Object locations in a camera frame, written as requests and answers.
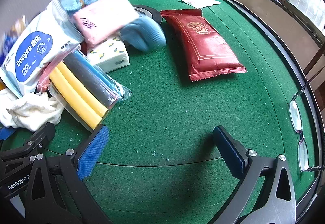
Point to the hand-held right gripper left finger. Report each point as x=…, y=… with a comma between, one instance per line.
x=94, y=151

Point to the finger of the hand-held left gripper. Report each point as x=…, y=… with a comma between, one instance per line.
x=43, y=135
x=6, y=133

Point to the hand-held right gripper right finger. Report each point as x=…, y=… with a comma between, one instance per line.
x=228, y=151

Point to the white cloth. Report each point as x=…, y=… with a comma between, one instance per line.
x=28, y=112

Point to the zip bag of foam tubes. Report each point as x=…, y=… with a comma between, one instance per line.
x=81, y=87

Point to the white blue wet wipes pack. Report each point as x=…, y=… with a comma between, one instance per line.
x=33, y=54

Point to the white floral tissue pack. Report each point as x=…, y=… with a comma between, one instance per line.
x=109, y=57

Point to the red tissue packet gold print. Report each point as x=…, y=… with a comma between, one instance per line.
x=203, y=43

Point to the pink tissue pack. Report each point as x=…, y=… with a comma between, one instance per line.
x=104, y=21

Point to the eyeglasses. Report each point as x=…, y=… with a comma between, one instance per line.
x=295, y=118

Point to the round table centre disc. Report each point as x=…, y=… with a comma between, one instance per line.
x=152, y=14

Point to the white paper sheet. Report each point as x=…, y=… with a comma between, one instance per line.
x=200, y=2

